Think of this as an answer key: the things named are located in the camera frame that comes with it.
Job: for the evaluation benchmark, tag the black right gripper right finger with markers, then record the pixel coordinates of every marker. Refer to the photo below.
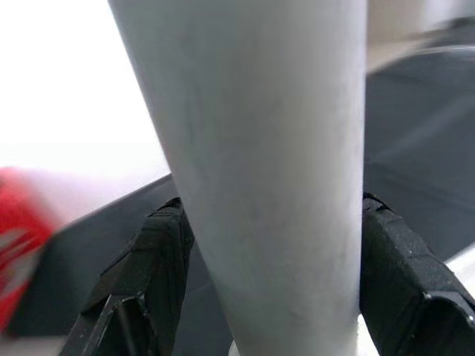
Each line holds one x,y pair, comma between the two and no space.
401,278

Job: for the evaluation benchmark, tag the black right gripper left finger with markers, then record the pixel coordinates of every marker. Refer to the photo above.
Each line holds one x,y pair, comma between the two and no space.
148,267

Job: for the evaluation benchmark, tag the white plastic table leg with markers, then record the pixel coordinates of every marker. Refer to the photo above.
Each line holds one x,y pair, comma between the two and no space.
259,148

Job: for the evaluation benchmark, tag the black tablecloth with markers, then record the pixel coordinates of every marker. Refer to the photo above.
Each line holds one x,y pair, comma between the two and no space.
426,148

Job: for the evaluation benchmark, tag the red plastic stool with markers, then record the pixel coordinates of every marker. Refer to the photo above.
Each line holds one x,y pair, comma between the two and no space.
18,230

